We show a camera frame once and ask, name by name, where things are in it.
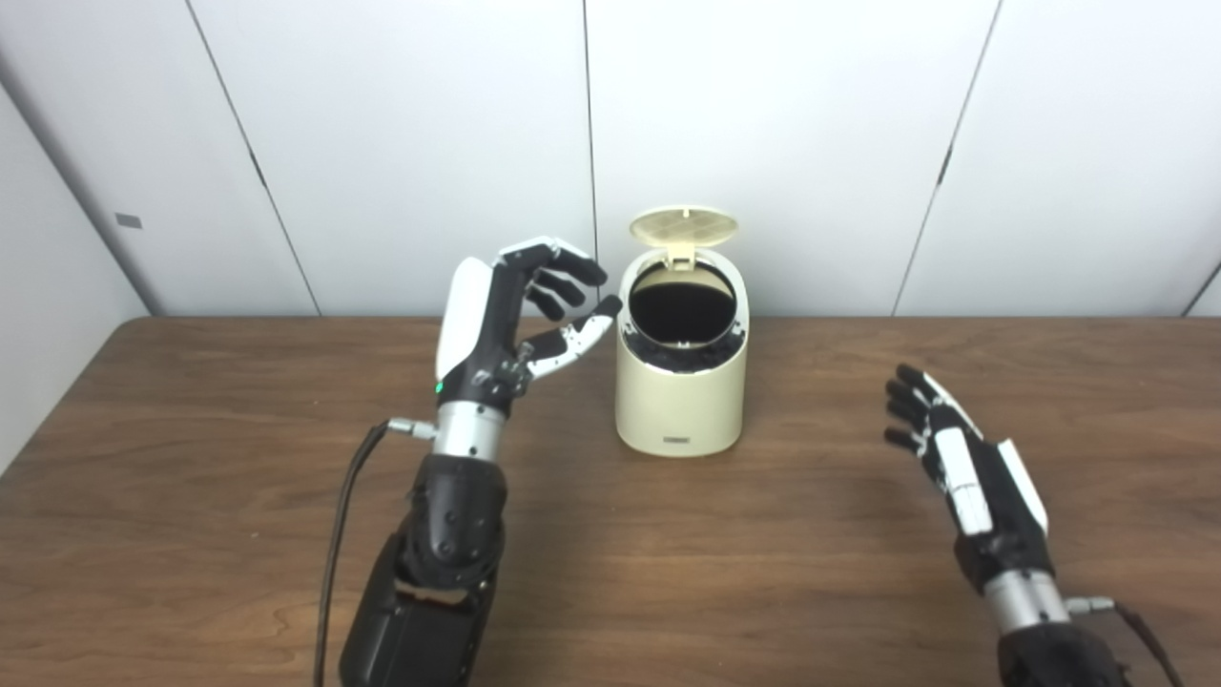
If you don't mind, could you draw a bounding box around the white and black right hand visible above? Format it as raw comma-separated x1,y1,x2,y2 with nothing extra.
883,364,1056,594

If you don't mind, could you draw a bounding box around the white and black left hand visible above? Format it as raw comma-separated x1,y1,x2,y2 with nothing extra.
435,237,624,418

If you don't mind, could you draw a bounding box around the cream round bin lid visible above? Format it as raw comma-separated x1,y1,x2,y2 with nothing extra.
629,205,740,263

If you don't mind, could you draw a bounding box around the black bin liner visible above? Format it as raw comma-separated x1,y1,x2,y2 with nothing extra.
625,262,743,373

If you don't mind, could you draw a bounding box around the cream lidded trash can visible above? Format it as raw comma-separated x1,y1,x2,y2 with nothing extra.
615,248,750,458

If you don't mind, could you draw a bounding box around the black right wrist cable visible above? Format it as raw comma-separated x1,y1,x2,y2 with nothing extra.
1066,596,1184,687

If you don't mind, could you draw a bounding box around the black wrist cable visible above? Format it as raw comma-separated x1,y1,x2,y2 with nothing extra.
313,418,438,687
1066,596,1184,687

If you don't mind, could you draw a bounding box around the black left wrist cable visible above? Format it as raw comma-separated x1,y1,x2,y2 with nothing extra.
313,418,438,687

